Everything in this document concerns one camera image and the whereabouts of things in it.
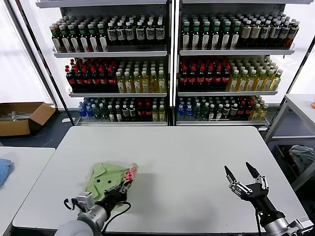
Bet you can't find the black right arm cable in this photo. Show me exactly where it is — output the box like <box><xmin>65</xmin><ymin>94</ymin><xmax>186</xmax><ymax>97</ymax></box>
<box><xmin>254</xmin><ymin>207</ymin><xmax>263</xmax><ymax>234</ymax></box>

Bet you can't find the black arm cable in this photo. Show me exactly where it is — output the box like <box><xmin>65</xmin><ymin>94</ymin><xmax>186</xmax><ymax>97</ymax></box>
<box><xmin>100</xmin><ymin>201</ymin><xmax>132</xmax><ymax>233</ymax></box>
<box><xmin>254</xmin><ymin>207</ymin><xmax>263</xmax><ymax>234</ymax></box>

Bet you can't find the dark tea bottle green cap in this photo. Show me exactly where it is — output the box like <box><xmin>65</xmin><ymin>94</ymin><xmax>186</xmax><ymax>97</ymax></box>
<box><xmin>69</xmin><ymin>24</ymin><xmax>81</xmax><ymax>53</ymax></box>
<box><xmin>60</xmin><ymin>24</ymin><xmax>72</xmax><ymax>53</ymax></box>
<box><xmin>201</xmin><ymin>21</ymin><xmax>212</xmax><ymax>51</ymax></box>
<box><xmin>211</xmin><ymin>21</ymin><xmax>221</xmax><ymax>51</ymax></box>
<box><xmin>97</xmin><ymin>23</ymin><xmax>109</xmax><ymax>52</ymax></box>
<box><xmin>191</xmin><ymin>21</ymin><xmax>202</xmax><ymax>51</ymax></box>
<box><xmin>181</xmin><ymin>21</ymin><xmax>192</xmax><ymax>51</ymax></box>
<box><xmin>79</xmin><ymin>23</ymin><xmax>91</xmax><ymax>52</ymax></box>
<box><xmin>220</xmin><ymin>21</ymin><xmax>231</xmax><ymax>51</ymax></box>
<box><xmin>88</xmin><ymin>23</ymin><xmax>100</xmax><ymax>52</ymax></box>
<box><xmin>51</xmin><ymin>24</ymin><xmax>62</xmax><ymax>53</ymax></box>
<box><xmin>230</xmin><ymin>21</ymin><xmax>241</xmax><ymax>51</ymax></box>

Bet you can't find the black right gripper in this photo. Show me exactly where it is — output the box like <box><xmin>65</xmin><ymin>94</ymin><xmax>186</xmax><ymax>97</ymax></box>
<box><xmin>223</xmin><ymin>161</ymin><xmax>285</xmax><ymax>225</ymax></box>

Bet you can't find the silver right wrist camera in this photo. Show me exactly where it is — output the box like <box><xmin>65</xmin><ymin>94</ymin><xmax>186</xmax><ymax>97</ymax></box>
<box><xmin>290</xmin><ymin>216</ymin><xmax>315</xmax><ymax>233</ymax></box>

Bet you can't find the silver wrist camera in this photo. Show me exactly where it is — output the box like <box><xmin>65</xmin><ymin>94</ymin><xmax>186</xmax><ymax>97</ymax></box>
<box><xmin>76</xmin><ymin>192</ymin><xmax>94</xmax><ymax>209</ymax></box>
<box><xmin>290</xmin><ymin>216</ymin><xmax>315</xmax><ymax>233</ymax></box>

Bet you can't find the grey metal shelf rack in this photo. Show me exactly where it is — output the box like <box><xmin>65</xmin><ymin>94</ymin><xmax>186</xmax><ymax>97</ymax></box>
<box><xmin>173</xmin><ymin>0</ymin><xmax>296</xmax><ymax>126</ymax></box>
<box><xmin>35</xmin><ymin>0</ymin><xmax>173</xmax><ymax>126</ymax></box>

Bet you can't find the white side table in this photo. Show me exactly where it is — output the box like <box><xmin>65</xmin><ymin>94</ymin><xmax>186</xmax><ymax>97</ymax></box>
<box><xmin>0</xmin><ymin>146</ymin><xmax>57</xmax><ymax>236</ymax></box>

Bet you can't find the light blue garment pile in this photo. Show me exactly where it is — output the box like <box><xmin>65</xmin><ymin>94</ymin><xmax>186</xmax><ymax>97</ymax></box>
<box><xmin>289</xmin><ymin>144</ymin><xmax>315</xmax><ymax>177</ymax></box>

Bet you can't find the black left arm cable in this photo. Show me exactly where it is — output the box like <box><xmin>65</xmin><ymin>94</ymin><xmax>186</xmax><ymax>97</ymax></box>
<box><xmin>100</xmin><ymin>201</ymin><xmax>132</xmax><ymax>233</ymax></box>

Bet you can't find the grey frame table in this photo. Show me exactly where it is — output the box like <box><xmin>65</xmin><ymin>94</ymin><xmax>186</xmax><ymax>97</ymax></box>
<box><xmin>265</xmin><ymin>93</ymin><xmax>315</xmax><ymax>192</ymax></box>

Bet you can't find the dark drink bottle beige label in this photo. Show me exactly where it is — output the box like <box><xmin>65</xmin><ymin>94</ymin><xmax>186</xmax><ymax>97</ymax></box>
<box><xmin>241</xmin><ymin>20</ymin><xmax>252</xmax><ymax>49</ymax></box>
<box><xmin>251</xmin><ymin>20</ymin><xmax>262</xmax><ymax>49</ymax></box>

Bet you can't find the black slanted window pole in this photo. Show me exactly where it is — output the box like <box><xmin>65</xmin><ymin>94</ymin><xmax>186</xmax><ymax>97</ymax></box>
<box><xmin>267</xmin><ymin>36</ymin><xmax>315</xmax><ymax>135</ymax></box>
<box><xmin>17</xmin><ymin>0</ymin><xmax>76</xmax><ymax>125</ymax></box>

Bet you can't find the metal parts bundle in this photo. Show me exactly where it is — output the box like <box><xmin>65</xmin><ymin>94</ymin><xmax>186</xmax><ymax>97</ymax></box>
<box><xmin>0</xmin><ymin>110</ymin><xmax>34</xmax><ymax>122</ymax></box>

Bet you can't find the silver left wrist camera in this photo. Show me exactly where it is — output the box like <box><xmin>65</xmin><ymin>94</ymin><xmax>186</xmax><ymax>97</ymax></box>
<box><xmin>76</xmin><ymin>192</ymin><xmax>94</xmax><ymax>209</ymax></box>

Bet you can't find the blue folded cloth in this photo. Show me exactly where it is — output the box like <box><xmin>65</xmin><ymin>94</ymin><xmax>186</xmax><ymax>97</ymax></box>
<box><xmin>0</xmin><ymin>157</ymin><xmax>13</xmax><ymax>187</ymax></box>

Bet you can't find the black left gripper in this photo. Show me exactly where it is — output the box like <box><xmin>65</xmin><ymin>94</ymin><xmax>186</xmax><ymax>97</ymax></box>
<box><xmin>100</xmin><ymin>180</ymin><xmax>134</xmax><ymax>210</ymax></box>

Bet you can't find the brown cardboard box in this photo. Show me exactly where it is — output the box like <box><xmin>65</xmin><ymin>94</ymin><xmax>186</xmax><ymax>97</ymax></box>
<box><xmin>0</xmin><ymin>101</ymin><xmax>57</xmax><ymax>137</ymax></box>

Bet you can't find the grey window mullion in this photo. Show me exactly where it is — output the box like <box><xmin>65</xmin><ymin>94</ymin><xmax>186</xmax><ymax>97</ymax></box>
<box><xmin>6</xmin><ymin>0</ymin><xmax>59</xmax><ymax>109</ymax></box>

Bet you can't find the green collared garment red trim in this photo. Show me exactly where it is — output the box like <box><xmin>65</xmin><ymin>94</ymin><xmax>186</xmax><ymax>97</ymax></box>
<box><xmin>85</xmin><ymin>161</ymin><xmax>139</xmax><ymax>209</ymax></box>

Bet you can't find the dark drink bottle white label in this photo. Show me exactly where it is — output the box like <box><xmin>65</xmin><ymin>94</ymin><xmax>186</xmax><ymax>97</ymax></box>
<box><xmin>136</xmin><ymin>21</ymin><xmax>146</xmax><ymax>46</ymax></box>
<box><xmin>288</xmin><ymin>21</ymin><xmax>300</xmax><ymax>49</ymax></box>
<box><xmin>260</xmin><ymin>20</ymin><xmax>271</xmax><ymax>49</ymax></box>
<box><xmin>155</xmin><ymin>21</ymin><xmax>165</xmax><ymax>46</ymax></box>
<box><xmin>270</xmin><ymin>20</ymin><xmax>281</xmax><ymax>49</ymax></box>
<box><xmin>107</xmin><ymin>21</ymin><xmax>118</xmax><ymax>46</ymax></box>
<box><xmin>125</xmin><ymin>21</ymin><xmax>135</xmax><ymax>46</ymax></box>
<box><xmin>145</xmin><ymin>21</ymin><xmax>156</xmax><ymax>46</ymax></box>
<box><xmin>279</xmin><ymin>20</ymin><xmax>290</xmax><ymax>49</ymax></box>
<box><xmin>116</xmin><ymin>21</ymin><xmax>126</xmax><ymax>46</ymax></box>

